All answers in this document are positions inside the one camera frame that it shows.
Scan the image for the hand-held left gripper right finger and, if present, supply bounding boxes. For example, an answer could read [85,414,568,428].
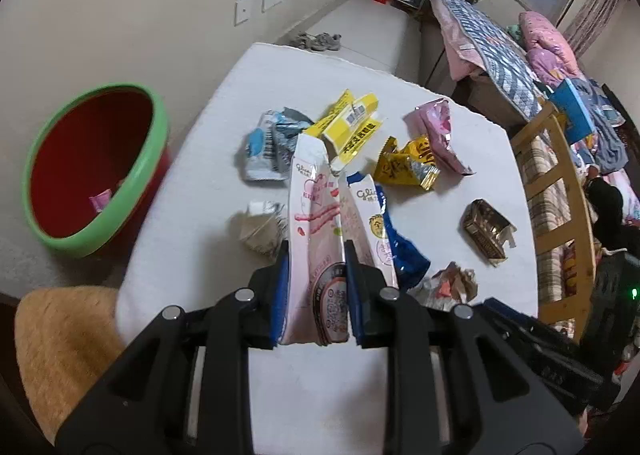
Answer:
[344,240,586,455]

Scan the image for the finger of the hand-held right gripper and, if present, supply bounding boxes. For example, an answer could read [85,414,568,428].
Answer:
[480,299,618,413]

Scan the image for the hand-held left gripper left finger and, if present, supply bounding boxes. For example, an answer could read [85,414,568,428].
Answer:
[55,240,291,455]

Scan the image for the pink snack box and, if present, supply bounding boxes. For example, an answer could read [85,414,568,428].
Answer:
[277,134,351,348]

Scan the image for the yellow cardboard box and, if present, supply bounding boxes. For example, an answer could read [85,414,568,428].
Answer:
[302,89,386,170]

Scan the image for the red basin with green rim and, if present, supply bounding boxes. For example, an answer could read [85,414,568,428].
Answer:
[22,82,173,258]

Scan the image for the crumpled white carton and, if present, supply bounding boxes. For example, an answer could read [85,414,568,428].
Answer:
[237,200,290,258]

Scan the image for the blue and white snack box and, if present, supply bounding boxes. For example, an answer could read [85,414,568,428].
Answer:
[345,171,432,293]

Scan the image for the crumpled silver wrapper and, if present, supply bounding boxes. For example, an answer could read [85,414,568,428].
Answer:
[407,261,478,308]

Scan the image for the black cloth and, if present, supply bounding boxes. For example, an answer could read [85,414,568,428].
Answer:
[585,177,640,256]

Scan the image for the wooden chair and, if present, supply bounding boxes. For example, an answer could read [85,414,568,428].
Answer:
[510,102,598,341]

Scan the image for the brown gold opened packet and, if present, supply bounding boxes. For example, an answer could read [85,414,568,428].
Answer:
[460,199,518,267]

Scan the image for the yellow snack wrapper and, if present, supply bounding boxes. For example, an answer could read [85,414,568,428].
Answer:
[372,135,442,192]

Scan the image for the blue and white snack wrapper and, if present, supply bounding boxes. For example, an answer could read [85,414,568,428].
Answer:
[242,107,315,182]

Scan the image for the blue denim clothes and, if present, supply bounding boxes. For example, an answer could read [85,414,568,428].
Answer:
[570,80,631,176]

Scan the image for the pink snack bag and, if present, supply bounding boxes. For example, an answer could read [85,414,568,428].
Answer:
[402,97,476,176]

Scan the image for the small pink wrapper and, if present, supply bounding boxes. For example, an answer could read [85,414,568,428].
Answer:
[89,187,113,212]

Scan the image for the blue book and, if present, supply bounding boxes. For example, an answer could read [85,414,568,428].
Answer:
[547,79,598,146]

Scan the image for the orange fuzzy stool cushion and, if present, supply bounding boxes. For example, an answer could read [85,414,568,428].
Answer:
[14,285,126,446]

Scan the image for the pink pillow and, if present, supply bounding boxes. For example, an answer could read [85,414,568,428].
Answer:
[517,11,583,80]

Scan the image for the blue patterned quilt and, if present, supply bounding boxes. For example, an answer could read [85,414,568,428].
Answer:
[429,0,556,123]

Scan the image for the curtain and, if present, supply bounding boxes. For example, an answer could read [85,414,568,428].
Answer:
[557,0,631,58]

